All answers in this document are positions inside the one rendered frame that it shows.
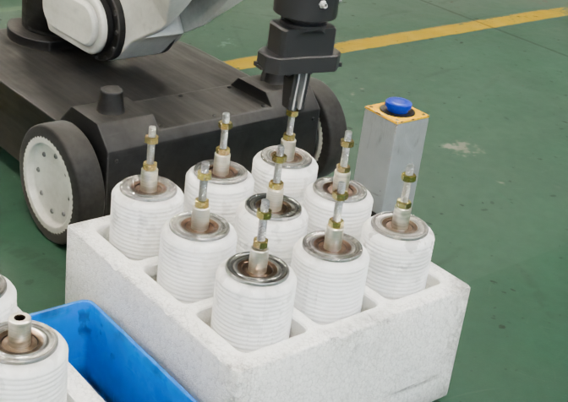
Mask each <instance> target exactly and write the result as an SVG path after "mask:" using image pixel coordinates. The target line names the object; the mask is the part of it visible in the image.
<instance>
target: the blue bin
mask: <svg viewBox="0 0 568 402"><path fill-rule="evenodd" d="M29 315H30V316H31V320H34V321H38V322H41V323H44V324H46V325H48V326H50V327H51V328H53V329H55V330H56V331H57V332H58V333H60V335H62V337H63V338H64V339H65V340H66V342H67V344H68V362H69V363H70V364H71V365H72V366H73V367H74V369H75V370H76V371H77V372H78V373H79V374H80V375H81V376H82V377H83V378H84V379H85V381H86V382H87V383H88V384H89V385H90V386H91V387H92V388H93V389H94V390H95V391H96V392H97V393H98V394H99V395H100V396H101V397H102V398H103V399H104V400H105V401H106V402H198V401H197V400H195V399H194V398H193V397H192V396H191V395H190V394H189V393H188V392H187V391H186V390H185V389H184V388H183V387H182V386H181V385H180V384H179V383H178V382H177V381H176V380H175V379H174V378H172V377H171V376H170V375H169V374H168V373H167V372H166V371H165V370H164V369H163V368H162V367H161V366H160V365H159V364H158V363H157V362H156V361H155V360H154V359H153V358H152V357H151V356H149V355H148V354H147V353H146V352H145V351H144V350H143V349H142V348H141V347H140V346H139V345H138V344H137V343H136V342H135V341H134V340H133V339H132V338H131V337H130V336H129V335H128V334H126V333H125V332H124V331H123V330H122V329H121V328H120V327H119V326H118V325H117V324H116V323H115V322H114V321H113V320H112V319H111V318H110V317H109V316H108V315H107V314H106V313H105V312H103V311H102V310H101V309H100V308H99V307H98V306H97V305H96V304H95V303H94V302H93V301H89V300H79V301H73V302H70V303H67V304H64V305H61V306H57V307H52V308H49V309H46V310H42V311H39V312H34V313H31V314H29Z"/></svg>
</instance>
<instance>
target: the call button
mask: <svg viewBox="0 0 568 402"><path fill-rule="evenodd" d="M385 106H386V107H387V110H388V111H389V112H392V113H395V114H407V113H408V111H410V110H411V109H412V102H411V101H409V100H407V99H405V98H401V97H389V98H387V99H386V100H385Z"/></svg>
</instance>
